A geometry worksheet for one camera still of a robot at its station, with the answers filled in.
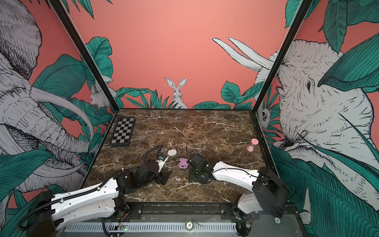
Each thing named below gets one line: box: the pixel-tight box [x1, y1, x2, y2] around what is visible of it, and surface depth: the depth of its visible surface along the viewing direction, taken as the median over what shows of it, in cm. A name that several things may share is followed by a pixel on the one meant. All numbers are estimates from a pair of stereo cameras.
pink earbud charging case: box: [178, 158, 189, 170], surface depth 92 cm
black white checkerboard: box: [110, 116, 136, 148], surface depth 103 cm
